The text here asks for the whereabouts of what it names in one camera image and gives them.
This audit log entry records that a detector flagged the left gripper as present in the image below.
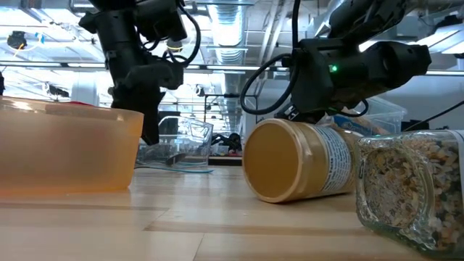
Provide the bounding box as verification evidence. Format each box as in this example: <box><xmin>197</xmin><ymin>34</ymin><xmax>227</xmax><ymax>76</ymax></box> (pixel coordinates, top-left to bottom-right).
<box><xmin>96</xmin><ymin>10</ymin><xmax>185</xmax><ymax>146</ymax></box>

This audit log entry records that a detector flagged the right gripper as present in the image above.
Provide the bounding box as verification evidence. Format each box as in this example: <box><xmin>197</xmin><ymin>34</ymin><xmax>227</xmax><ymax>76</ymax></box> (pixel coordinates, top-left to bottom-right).
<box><xmin>277</xmin><ymin>38</ymin><xmax>367</xmax><ymax>123</ymax></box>

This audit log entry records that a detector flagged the blue and yellow ramen packet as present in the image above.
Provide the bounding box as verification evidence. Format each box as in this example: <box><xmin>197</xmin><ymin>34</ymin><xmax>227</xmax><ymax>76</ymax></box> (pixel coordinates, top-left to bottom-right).
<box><xmin>331</xmin><ymin>114</ymin><xmax>370</xmax><ymax>137</ymax></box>

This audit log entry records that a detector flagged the clear plastic food container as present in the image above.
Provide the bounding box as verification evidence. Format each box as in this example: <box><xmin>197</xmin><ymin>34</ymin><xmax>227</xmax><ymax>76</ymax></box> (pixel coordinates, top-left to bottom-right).
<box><xmin>326</xmin><ymin>96</ymin><xmax>407</xmax><ymax>137</ymax></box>

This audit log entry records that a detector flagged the black room monitor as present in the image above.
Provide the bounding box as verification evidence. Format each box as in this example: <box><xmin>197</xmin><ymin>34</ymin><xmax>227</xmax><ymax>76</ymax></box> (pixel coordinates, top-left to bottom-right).
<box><xmin>158</xmin><ymin>110</ymin><xmax>181</xmax><ymax>136</ymax></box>

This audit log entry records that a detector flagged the clear plastic tray left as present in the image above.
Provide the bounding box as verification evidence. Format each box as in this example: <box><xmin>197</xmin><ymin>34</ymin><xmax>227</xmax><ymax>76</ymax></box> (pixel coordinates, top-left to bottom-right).
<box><xmin>134</xmin><ymin>115</ymin><xmax>214</xmax><ymax>168</ymax></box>

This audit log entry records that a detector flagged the person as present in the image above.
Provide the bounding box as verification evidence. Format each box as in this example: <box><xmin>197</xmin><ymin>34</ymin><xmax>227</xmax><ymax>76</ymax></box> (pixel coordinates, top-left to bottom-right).
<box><xmin>211</xmin><ymin>132</ymin><xmax>243</xmax><ymax>152</ymax></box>

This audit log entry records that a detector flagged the orange square plate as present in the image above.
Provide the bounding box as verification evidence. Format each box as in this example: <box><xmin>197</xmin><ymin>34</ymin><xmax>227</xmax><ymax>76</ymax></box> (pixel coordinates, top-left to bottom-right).
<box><xmin>0</xmin><ymin>96</ymin><xmax>145</xmax><ymax>193</ymax></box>

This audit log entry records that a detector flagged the black box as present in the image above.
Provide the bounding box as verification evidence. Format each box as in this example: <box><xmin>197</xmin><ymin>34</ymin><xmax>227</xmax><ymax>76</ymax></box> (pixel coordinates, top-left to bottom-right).
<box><xmin>400</xmin><ymin>119</ymin><xmax>431</xmax><ymax>132</ymax></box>

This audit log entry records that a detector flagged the glass seasoning jar white label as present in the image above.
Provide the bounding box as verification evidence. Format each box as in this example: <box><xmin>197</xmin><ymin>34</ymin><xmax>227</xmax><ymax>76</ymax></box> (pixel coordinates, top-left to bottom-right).
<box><xmin>354</xmin><ymin>129</ymin><xmax>464</xmax><ymax>257</ymax></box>

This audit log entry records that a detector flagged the black ceiling cable reel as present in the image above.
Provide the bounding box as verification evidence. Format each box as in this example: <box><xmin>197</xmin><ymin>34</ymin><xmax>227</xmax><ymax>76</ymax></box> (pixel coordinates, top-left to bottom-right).
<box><xmin>165</xmin><ymin>38</ymin><xmax>184</xmax><ymax>54</ymax></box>
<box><xmin>6</xmin><ymin>30</ymin><xmax>29</xmax><ymax>51</ymax></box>

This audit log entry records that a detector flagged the round silver air duct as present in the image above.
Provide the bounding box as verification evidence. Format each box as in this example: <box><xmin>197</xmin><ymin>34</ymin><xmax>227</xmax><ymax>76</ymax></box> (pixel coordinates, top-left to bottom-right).
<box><xmin>208</xmin><ymin>0</ymin><xmax>251</xmax><ymax>135</ymax></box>

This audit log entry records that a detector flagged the black hanging cable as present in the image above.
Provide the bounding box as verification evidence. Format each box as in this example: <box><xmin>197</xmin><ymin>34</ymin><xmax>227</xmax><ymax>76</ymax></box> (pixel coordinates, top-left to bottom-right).
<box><xmin>402</xmin><ymin>102</ymin><xmax>464</xmax><ymax>132</ymax></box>

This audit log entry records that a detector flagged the rectangular silver air duct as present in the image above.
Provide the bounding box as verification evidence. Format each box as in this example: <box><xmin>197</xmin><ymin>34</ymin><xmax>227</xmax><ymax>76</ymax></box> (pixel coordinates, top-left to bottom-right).
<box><xmin>358</xmin><ymin>0</ymin><xmax>464</xmax><ymax>57</ymax></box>

